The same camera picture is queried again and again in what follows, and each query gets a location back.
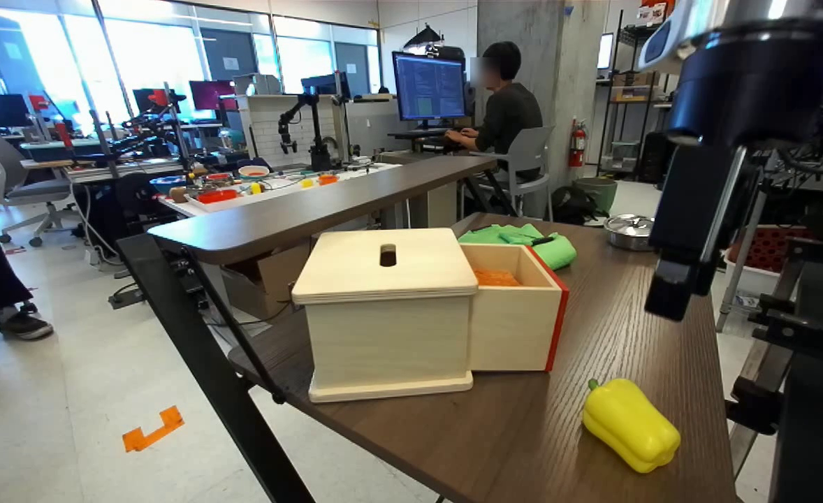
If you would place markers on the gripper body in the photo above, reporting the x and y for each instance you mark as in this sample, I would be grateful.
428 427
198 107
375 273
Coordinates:
747 91

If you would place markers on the small black robot arm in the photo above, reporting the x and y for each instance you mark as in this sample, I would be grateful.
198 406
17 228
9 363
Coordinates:
317 150

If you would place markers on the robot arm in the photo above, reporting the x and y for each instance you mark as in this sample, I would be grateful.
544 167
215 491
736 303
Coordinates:
684 28

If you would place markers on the wooden drawer with red front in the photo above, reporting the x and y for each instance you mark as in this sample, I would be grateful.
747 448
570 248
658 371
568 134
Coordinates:
509 328

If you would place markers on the yellow toy pepper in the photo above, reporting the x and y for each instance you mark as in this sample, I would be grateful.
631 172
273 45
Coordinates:
628 423

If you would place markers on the wooden chest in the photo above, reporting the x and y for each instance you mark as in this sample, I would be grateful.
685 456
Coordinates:
383 335

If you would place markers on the black shelf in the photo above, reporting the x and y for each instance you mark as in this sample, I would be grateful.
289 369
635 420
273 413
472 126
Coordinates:
628 94

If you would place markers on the red basket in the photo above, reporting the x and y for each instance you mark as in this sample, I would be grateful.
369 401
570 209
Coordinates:
768 248

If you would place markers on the green bin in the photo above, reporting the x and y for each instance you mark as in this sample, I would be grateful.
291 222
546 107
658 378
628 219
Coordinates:
601 192

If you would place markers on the red fire extinguisher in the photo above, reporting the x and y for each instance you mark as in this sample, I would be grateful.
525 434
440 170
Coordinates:
578 147

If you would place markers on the grey stand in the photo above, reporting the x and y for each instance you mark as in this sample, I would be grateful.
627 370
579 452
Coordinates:
736 272

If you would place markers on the metal pot with lid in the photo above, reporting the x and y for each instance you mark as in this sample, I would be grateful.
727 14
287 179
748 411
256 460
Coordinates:
628 230

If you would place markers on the black backpack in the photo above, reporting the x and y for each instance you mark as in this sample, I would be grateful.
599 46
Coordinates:
572 206

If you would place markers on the white chair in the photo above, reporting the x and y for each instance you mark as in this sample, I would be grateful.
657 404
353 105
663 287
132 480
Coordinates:
530 157

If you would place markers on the black marker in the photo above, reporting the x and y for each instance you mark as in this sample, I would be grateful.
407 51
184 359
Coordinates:
543 241

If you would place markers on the green cloth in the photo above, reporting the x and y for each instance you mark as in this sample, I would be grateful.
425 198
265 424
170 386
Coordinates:
499 234

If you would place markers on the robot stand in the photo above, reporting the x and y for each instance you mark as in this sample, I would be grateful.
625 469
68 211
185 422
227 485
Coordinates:
817 391

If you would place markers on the orange object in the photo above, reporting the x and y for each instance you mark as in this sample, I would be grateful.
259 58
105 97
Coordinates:
497 278

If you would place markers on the brown desk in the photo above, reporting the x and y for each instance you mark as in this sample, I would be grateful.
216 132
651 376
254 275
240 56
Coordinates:
300 209

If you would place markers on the white table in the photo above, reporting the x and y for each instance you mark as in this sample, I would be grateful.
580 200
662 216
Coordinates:
279 190

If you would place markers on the white bowl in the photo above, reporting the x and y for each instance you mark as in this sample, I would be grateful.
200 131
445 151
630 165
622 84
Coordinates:
253 171

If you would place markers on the cardboard box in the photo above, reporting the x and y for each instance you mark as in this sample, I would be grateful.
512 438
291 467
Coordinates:
261 283

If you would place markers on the red tray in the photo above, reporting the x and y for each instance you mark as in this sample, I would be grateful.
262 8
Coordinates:
216 196

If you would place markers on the blue bowl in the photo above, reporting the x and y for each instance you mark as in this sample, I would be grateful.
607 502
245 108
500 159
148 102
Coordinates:
167 184

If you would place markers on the black stand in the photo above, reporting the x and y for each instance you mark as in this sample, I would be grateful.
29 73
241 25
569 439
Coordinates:
195 363

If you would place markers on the grey office chair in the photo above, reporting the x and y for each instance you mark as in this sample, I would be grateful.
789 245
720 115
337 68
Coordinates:
13 175

